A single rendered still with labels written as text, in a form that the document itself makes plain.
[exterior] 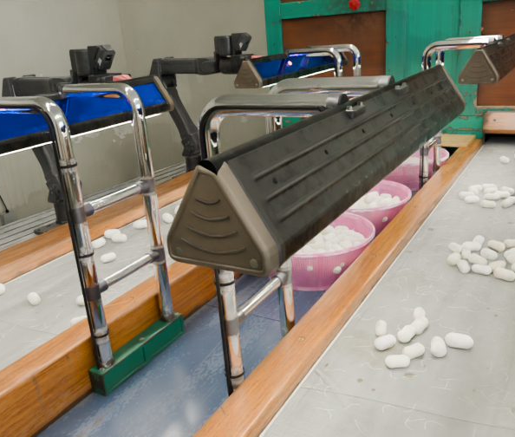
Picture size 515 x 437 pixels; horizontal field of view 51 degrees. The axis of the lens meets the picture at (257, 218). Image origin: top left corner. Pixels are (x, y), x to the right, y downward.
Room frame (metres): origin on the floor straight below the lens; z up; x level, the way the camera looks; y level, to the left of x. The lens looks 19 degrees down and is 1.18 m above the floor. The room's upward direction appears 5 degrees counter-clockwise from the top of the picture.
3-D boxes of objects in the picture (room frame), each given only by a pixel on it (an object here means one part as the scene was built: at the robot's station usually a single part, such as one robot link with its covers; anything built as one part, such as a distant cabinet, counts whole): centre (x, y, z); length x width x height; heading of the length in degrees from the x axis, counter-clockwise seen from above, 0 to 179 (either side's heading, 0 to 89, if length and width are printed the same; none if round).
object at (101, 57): (1.41, 0.35, 1.13); 0.07 x 0.06 x 0.11; 145
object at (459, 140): (1.89, -0.60, 0.77); 0.33 x 0.15 x 0.01; 58
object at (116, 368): (0.83, 0.28, 0.90); 0.20 x 0.19 x 0.45; 148
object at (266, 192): (0.58, -0.13, 1.08); 0.62 x 0.08 x 0.07; 148
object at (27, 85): (1.56, 0.56, 1.05); 0.30 x 0.09 x 0.12; 55
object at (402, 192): (1.33, -0.26, 0.72); 0.27 x 0.27 x 0.10
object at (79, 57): (1.46, 0.42, 1.11); 0.12 x 0.09 x 0.12; 55
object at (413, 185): (1.70, -0.49, 0.72); 0.27 x 0.27 x 0.10
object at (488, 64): (1.41, -0.64, 1.08); 0.62 x 0.08 x 0.07; 148
